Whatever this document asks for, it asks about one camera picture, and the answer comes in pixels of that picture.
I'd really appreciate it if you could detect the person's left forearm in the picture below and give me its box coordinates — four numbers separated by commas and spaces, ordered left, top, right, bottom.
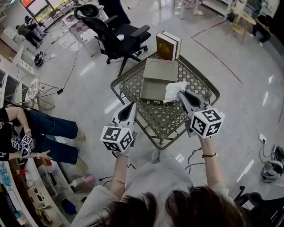
109, 152, 131, 200

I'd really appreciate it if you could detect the person's right forearm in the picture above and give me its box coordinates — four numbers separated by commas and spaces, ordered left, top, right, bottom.
198, 135, 225, 192

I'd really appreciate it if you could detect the pink soft item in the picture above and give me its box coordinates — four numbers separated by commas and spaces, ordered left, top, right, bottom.
82, 174, 96, 185

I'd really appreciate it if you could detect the metal mesh folding table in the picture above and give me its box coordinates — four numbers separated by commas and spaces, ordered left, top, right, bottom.
110, 52, 221, 150

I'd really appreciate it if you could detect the white checkered table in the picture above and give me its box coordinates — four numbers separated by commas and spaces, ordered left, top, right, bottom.
62, 8, 105, 57

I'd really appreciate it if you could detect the black round device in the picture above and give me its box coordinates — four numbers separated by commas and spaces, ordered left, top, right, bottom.
34, 51, 45, 67

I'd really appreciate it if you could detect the grey backpack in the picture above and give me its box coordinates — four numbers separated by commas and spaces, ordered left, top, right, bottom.
260, 160, 284, 184

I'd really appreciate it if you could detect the round wooden table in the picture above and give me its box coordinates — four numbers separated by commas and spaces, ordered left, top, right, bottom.
231, 6, 257, 25

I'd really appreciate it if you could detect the white wire chair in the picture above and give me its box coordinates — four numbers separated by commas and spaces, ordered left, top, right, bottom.
12, 74, 59, 111

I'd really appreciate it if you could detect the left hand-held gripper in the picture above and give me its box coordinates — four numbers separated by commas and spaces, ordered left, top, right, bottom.
100, 102, 138, 153

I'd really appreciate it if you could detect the yellow wooden chair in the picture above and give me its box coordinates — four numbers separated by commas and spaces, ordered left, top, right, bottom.
225, 13, 247, 46

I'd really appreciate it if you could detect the black office chair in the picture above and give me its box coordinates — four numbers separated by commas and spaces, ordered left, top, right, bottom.
73, 4, 152, 77

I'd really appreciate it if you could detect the dark hardcover book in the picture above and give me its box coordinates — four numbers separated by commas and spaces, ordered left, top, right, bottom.
162, 31, 182, 61

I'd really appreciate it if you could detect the white storage shelf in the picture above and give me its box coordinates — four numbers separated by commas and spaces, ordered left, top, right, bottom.
0, 155, 74, 227

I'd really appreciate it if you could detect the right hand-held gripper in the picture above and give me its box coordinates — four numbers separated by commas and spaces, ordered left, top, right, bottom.
178, 90, 225, 139

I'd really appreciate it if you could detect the white paper item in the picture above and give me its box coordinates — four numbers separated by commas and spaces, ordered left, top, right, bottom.
163, 81, 189, 103

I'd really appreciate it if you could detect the person's grey shoe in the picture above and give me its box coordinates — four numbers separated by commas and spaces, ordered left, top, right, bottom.
151, 150, 161, 164

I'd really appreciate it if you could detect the brown hardcover book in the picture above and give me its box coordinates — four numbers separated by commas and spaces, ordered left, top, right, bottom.
155, 32, 178, 62

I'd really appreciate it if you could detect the person's grey clothing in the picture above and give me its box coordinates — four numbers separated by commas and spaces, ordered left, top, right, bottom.
70, 150, 236, 227

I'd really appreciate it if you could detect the black swivel chair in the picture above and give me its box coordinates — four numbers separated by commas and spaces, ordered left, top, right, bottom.
233, 185, 284, 227

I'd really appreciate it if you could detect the grey box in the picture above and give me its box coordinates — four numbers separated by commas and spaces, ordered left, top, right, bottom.
139, 58, 179, 104

